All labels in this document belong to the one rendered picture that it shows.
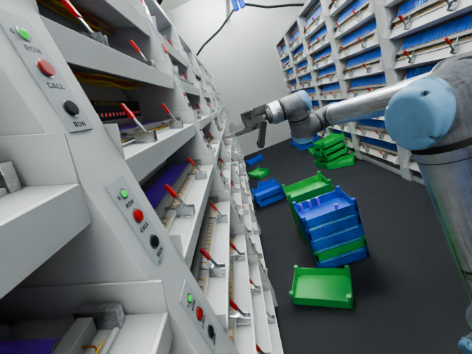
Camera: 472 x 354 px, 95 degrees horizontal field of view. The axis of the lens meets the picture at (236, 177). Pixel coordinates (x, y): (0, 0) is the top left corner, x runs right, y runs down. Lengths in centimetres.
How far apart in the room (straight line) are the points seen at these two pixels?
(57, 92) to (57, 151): 7
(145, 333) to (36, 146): 23
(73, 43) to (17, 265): 30
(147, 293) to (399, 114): 51
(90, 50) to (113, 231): 29
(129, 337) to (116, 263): 8
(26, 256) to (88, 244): 9
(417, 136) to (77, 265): 56
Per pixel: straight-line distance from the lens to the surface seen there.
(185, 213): 52
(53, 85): 31
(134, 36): 100
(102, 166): 30
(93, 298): 35
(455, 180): 55
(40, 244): 24
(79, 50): 43
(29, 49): 33
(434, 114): 49
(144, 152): 41
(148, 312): 34
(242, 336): 73
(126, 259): 29
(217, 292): 58
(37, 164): 28
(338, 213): 131
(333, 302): 132
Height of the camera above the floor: 109
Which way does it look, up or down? 18 degrees down
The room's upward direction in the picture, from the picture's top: 23 degrees counter-clockwise
